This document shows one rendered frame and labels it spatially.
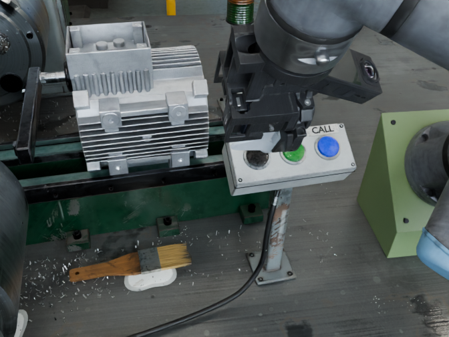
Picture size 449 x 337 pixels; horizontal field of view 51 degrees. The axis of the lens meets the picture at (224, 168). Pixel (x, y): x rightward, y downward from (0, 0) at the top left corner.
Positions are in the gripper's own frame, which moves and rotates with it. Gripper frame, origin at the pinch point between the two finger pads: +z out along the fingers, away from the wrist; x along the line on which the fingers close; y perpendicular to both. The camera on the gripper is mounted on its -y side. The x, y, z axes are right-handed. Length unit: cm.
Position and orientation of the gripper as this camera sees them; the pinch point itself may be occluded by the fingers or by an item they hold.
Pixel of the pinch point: (268, 140)
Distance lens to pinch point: 56.4
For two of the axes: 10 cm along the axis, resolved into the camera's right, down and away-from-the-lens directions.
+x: 1.6, 9.3, -3.3
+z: -1.4, 3.6, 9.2
